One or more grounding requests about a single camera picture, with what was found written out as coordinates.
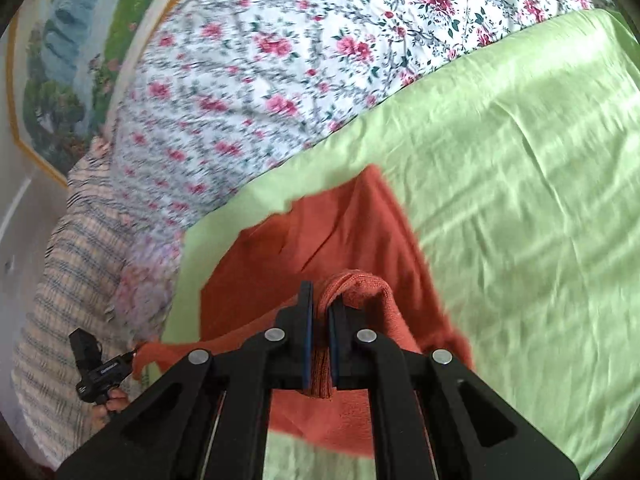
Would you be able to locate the red-orange knit sweater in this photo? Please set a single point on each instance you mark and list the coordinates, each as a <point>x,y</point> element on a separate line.
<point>353,243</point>

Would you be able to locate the landscape wall painting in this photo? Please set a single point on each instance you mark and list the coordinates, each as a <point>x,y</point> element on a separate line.
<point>65,63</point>

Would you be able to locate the pink floral pillow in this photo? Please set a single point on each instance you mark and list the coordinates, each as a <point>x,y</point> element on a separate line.
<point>147,284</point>

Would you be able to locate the light green bed sheet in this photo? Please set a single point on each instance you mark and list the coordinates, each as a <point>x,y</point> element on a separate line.
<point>517,166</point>

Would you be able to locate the person's left hand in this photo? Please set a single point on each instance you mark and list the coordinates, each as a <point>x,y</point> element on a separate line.
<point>117,401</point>

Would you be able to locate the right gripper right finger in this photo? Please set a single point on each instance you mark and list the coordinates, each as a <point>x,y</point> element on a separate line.
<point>431,416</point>

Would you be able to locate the plaid checked pillow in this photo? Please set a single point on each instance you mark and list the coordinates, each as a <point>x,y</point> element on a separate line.
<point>81,270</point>

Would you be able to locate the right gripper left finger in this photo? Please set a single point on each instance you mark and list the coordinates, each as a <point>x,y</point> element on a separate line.
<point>207,416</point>

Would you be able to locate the white floral bed cover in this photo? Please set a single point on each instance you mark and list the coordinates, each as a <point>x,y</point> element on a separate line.
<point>221,91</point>

